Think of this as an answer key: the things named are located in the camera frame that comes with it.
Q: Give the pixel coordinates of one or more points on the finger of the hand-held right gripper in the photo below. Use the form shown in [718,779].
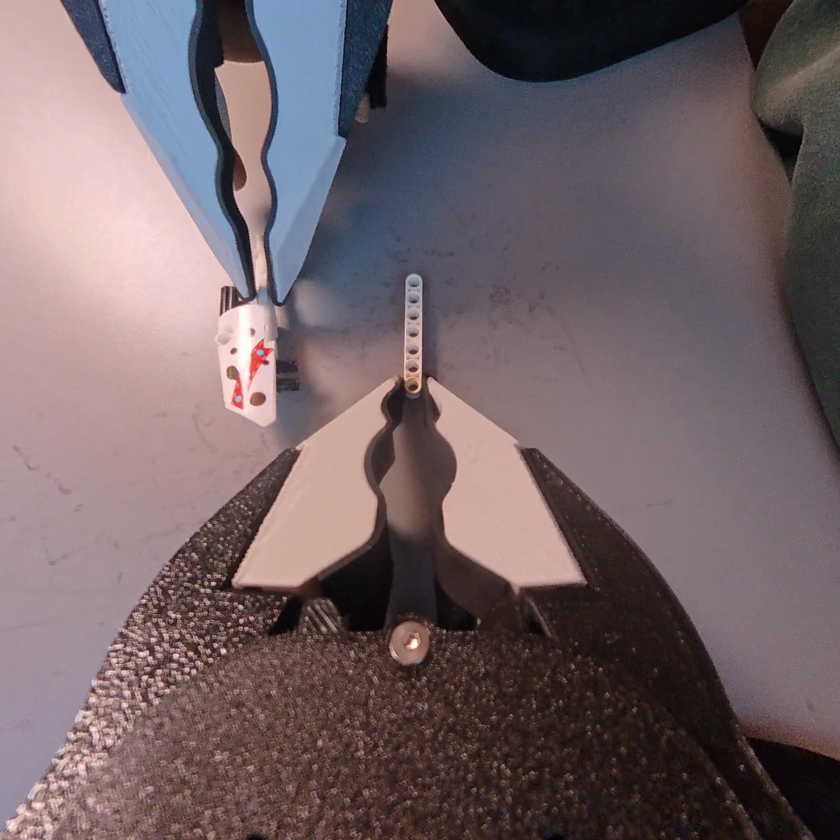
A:
[305,98]
[157,98]

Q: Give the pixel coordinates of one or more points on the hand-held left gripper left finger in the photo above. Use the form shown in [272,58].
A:
[315,518]

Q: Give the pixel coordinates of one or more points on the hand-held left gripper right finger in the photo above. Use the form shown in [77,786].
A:
[505,518]

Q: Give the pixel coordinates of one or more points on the white spotted toy panel assembly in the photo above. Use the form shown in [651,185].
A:
[249,394]

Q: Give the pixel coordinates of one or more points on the white and grey toy connector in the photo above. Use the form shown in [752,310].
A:
[260,269]

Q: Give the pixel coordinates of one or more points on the black toy tube connector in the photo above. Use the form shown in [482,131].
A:
[226,298]

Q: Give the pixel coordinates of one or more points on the white toy beam with holes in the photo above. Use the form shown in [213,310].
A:
[408,328]

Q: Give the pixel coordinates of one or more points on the person's right hand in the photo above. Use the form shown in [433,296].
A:
[239,33]

